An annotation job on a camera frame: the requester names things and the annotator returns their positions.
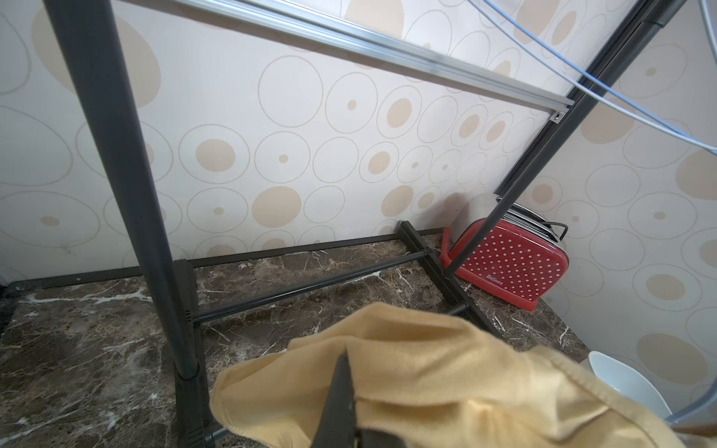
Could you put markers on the mustard yellow t-shirt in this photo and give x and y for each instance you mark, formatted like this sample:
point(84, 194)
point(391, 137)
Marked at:
point(436, 381)

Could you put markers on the red polka dot toaster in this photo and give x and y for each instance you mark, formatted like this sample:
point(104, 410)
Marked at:
point(519, 261)

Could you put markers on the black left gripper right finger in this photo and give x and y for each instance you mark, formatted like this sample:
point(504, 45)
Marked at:
point(369, 438)

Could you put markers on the pale blue wire hanger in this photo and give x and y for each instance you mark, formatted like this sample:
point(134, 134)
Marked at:
point(698, 418)

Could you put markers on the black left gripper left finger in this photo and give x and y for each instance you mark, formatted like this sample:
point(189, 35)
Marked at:
point(337, 425)

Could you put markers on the light blue plastic hanger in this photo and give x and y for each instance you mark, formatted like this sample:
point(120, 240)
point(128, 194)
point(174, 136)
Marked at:
point(605, 84)

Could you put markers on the white plastic bin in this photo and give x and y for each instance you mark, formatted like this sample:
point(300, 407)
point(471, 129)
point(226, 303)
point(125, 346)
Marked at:
point(627, 381)

